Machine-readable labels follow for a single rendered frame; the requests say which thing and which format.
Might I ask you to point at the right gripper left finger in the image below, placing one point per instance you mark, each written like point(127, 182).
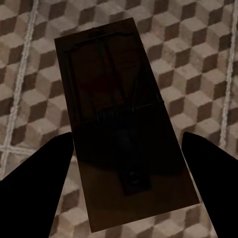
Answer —
point(29, 195)

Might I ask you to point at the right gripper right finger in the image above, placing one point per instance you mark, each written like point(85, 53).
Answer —
point(215, 173)

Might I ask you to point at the mousetrap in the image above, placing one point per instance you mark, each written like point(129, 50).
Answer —
point(130, 162)

